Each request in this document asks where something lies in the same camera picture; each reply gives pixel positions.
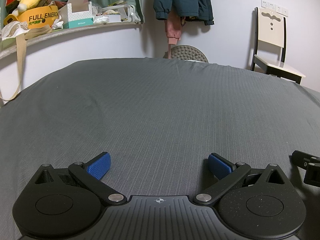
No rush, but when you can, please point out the white bag with handles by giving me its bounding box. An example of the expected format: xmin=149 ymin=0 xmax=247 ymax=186
xmin=100 ymin=4 xmax=142 ymax=23

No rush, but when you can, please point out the grey windowsill shelf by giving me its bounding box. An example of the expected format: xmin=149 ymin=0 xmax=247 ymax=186
xmin=0 ymin=21 xmax=144 ymax=60

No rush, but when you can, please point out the cream and black chair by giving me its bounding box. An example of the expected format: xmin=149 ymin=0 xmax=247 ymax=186
xmin=251 ymin=7 xmax=306 ymax=85

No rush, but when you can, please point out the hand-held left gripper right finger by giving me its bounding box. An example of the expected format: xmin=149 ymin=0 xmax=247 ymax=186
xmin=193 ymin=152 xmax=288 ymax=205

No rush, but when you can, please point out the dark teal jacket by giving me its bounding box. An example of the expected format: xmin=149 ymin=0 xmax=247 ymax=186
xmin=153 ymin=0 xmax=215 ymax=26

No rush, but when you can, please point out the beige canvas tote bag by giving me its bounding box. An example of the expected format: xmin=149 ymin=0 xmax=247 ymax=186
xmin=0 ymin=21 xmax=53 ymax=102

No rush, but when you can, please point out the crumpled white tissue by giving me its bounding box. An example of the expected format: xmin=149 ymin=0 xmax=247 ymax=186
xmin=51 ymin=17 xmax=64 ymax=30

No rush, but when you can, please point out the yellow cardboard box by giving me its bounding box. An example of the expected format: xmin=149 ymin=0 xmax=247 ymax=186
xmin=4 ymin=5 xmax=62 ymax=29

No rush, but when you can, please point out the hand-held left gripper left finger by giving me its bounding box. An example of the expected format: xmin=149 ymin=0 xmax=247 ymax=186
xmin=34 ymin=151 xmax=127 ymax=205

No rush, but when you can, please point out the pink hanging garment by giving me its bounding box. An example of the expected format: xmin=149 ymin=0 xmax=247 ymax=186
xmin=164 ymin=10 xmax=187 ymax=45

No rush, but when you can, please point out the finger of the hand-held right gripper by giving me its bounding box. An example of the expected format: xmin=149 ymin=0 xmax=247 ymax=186
xmin=291 ymin=150 xmax=320 ymax=187

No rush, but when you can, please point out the teal and white tissue box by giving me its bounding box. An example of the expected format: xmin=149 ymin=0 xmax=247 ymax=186
xmin=59 ymin=0 xmax=94 ymax=29

